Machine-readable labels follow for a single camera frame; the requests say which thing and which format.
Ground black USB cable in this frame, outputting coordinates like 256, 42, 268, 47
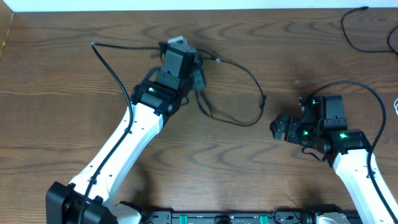
194, 48, 267, 128

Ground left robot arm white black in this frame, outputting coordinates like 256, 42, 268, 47
45, 36, 206, 223

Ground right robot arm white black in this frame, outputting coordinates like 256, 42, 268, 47
270, 95, 397, 223

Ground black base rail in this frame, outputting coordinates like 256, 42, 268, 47
114, 202, 358, 224

